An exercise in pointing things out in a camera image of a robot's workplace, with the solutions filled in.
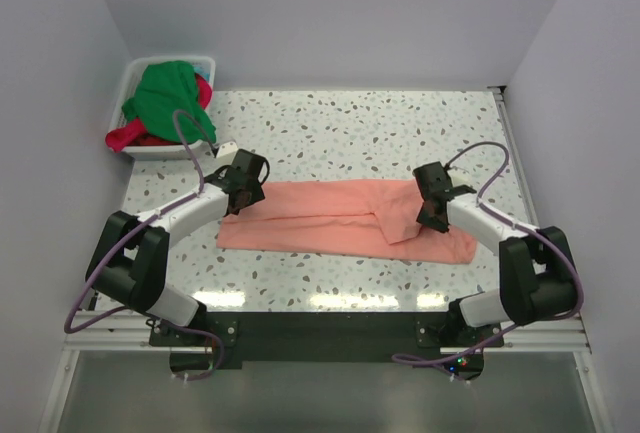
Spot salmon pink t shirt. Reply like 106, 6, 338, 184
217, 179, 477, 265

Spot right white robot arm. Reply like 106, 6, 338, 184
413, 162, 584, 346

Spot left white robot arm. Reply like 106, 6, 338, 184
86, 149, 270, 345

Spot red t shirt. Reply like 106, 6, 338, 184
105, 73, 213, 153

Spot white laundry basket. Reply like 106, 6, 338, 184
105, 55, 216, 160

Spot green t shirt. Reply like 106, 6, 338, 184
121, 60, 216, 144

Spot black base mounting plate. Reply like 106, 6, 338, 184
146, 312, 503, 379

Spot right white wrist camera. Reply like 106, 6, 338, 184
448, 169, 472, 187

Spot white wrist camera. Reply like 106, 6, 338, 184
212, 141, 238, 163
448, 169, 472, 187

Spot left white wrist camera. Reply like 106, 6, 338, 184
212, 141, 238, 163

